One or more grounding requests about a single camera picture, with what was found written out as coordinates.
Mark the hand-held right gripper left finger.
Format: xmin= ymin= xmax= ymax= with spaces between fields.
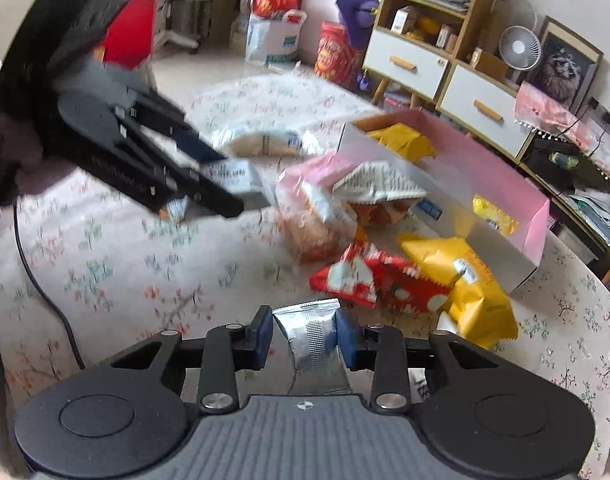
xmin=98 ymin=305 xmax=275 ymax=415

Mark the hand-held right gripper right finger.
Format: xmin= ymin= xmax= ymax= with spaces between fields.
xmin=335 ymin=307 xmax=500 ymax=416

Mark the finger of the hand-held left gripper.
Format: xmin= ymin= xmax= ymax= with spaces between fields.
xmin=118 ymin=85 xmax=223 ymax=166
xmin=80 ymin=127 xmax=247 ymax=219

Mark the silver foil snack packet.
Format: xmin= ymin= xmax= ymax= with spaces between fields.
xmin=274 ymin=299 xmax=357 ymax=397

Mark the pink cardboard box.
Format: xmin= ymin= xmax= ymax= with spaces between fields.
xmin=336 ymin=107 xmax=552 ymax=295

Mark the small silver snack packet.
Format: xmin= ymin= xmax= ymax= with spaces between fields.
xmin=157 ymin=196 xmax=190 ymax=224

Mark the clear bread packet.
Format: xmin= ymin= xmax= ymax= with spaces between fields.
xmin=219 ymin=129 xmax=307 ymax=159
xmin=275 ymin=154 xmax=368 ymax=263

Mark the red snack packet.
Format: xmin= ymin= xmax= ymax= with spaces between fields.
xmin=309 ymin=241 xmax=457 ymax=315

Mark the red object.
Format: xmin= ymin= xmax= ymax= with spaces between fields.
xmin=104 ymin=0 xmax=159 ymax=72

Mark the white shopping bag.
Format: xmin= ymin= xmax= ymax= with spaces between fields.
xmin=244 ymin=9 xmax=309 ymax=67

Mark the white office chair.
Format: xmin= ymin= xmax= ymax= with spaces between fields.
xmin=136 ymin=0 xmax=219 ymax=54

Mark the red plastic bag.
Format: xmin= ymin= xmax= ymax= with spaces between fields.
xmin=250 ymin=0 xmax=299 ymax=22

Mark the red and gold gift bag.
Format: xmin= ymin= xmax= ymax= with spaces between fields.
xmin=313 ymin=21 xmax=359 ymax=86

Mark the purple object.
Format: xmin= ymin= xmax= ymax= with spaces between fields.
xmin=336 ymin=0 xmax=381 ymax=49

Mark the wooden shelf unit with drawer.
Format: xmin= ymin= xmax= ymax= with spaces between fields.
xmin=361 ymin=0 xmax=496 ymax=107

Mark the black bag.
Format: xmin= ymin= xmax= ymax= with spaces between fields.
xmin=526 ymin=134 xmax=586 ymax=182

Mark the pink cloth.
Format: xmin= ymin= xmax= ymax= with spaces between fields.
xmin=514 ymin=82 xmax=610 ymax=163

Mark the small white fan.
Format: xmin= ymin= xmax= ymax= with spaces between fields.
xmin=497 ymin=25 xmax=543 ymax=87

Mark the large white fan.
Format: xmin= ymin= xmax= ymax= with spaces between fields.
xmin=490 ymin=0 xmax=538 ymax=36

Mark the framed animal picture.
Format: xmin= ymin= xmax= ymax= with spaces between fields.
xmin=527 ymin=16 xmax=604 ymax=112

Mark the black cable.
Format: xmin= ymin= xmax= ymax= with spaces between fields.
xmin=12 ymin=194 xmax=87 ymax=368

